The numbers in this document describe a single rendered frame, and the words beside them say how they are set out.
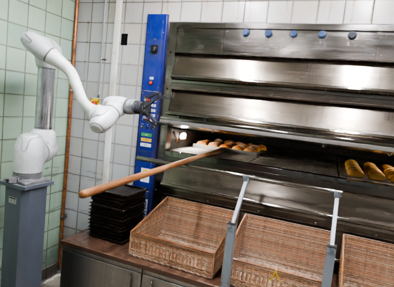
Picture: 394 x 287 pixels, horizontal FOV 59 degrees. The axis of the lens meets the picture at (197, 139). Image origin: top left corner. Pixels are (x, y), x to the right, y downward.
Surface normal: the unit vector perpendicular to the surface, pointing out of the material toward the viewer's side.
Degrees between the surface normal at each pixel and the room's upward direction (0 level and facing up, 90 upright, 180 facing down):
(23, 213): 90
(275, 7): 90
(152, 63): 90
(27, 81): 90
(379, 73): 70
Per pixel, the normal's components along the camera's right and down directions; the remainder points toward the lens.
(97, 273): -0.36, 0.05
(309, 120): -0.30, -0.29
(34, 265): 0.91, 0.13
